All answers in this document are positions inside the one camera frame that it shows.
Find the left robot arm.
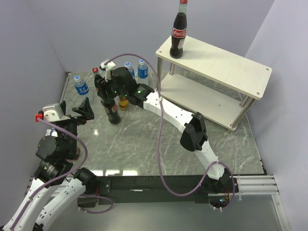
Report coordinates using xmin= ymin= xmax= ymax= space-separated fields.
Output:
xmin=1 ymin=98 xmax=96 ymax=231

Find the wooden two-tier shelf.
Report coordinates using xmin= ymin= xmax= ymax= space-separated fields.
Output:
xmin=156 ymin=36 xmax=272 ymax=131

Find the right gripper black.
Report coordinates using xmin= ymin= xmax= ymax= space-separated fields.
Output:
xmin=96 ymin=76 xmax=127 ymax=103

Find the cola bottle shelved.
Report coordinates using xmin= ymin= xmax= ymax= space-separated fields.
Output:
xmin=169 ymin=0 xmax=188 ymax=59
xmin=102 ymin=99 xmax=121 ymax=125
xmin=92 ymin=67 xmax=103 ymax=97

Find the aluminium rail frame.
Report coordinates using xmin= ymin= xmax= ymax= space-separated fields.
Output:
xmin=14 ymin=72 xmax=289 ymax=231

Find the water bottle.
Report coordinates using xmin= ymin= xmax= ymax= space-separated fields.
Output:
xmin=137 ymin=59 xmax=149 ymax=85
xmin=125 ymin=62 xmax=135 ymax=79
xmin=74 ymin=75 xmax=93 ymax=103

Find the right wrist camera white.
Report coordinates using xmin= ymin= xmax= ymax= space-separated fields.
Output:
xmin=100 ymin=60 xmax=116 ymax=82

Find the black base beam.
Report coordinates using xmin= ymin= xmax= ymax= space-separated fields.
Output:
xmin=77 ymin=175 xmax=241 ymax=208

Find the water bottle back left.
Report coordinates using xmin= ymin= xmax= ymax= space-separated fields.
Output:
xmin=125 ymin=62 xmax=135 ymax=79

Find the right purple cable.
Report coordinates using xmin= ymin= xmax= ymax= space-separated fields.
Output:
xmin=109 ymin=53 xmax=235 ymax=212

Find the dark juice carton near left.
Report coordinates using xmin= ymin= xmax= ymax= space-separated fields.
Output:
xmin=46 ymin=128 xmax=58 ymax=137

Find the water bottle far left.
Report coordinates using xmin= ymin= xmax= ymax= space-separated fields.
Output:
xmin=74 ymin=75 xmax=93 ymax=103

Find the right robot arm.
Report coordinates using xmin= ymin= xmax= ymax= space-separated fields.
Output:
xmin=93 ymin=67 xmax=234 ymax=193

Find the blue juice carton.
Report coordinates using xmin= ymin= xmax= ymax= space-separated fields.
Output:
xmin=119 ymin=100 xmax=129 ymax=111

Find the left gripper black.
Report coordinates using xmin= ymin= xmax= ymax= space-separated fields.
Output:
xmin=58 ymin=96 xmax=93 ymax=156

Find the water bottle back right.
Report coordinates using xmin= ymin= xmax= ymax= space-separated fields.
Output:
xmin=137 ymin=59 xmax=149 ymax=85

